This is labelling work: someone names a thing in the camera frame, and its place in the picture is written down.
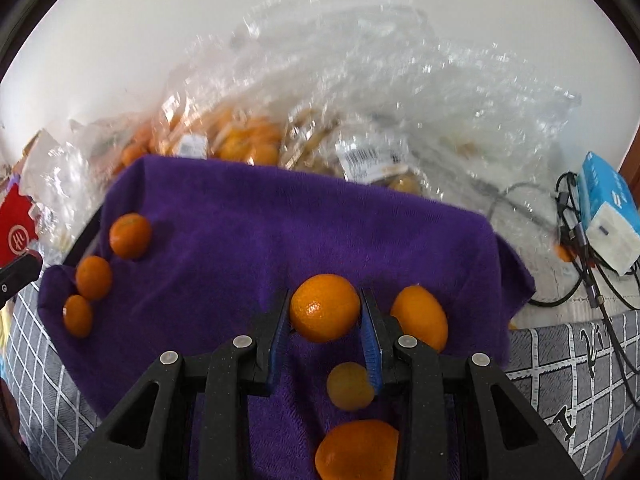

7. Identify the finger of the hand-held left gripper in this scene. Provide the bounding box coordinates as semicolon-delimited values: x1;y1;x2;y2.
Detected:
0;251;45;306

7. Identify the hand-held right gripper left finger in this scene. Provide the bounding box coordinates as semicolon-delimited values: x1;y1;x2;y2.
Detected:
62;287;292;480

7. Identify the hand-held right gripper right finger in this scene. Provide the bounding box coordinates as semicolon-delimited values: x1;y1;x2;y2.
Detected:
360;287;583;480

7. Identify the mandarin orange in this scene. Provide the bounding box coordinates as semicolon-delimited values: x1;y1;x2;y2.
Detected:
109;212;152;261
389;285;449;353
75;255;113;302
62;294;94;338
326;361;376;412
315;419;401;480
290;273;362;344

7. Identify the clear bag of mandarins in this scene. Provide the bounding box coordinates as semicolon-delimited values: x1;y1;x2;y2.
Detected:
150;95;286;166

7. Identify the red package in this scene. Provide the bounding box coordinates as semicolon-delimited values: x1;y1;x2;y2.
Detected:
0;185;41;267

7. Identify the purple towel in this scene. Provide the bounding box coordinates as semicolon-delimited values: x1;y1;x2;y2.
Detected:
37;154;536;480

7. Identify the grey checked blanket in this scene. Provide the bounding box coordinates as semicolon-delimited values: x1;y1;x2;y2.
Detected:
0;260;640;480

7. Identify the white charger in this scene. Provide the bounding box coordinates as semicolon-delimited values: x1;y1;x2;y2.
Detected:
585;202;640;276

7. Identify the large clear plastic bag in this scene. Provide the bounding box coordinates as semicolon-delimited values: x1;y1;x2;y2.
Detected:
165;0;583;211

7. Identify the blue tissue pack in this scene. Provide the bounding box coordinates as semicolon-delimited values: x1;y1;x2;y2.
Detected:
580;151;640;233

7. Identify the grey braided cable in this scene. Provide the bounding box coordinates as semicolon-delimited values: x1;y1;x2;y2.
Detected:
555;172;640;411

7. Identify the black cable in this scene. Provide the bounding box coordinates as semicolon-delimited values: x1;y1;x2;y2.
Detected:
485;172;601;308

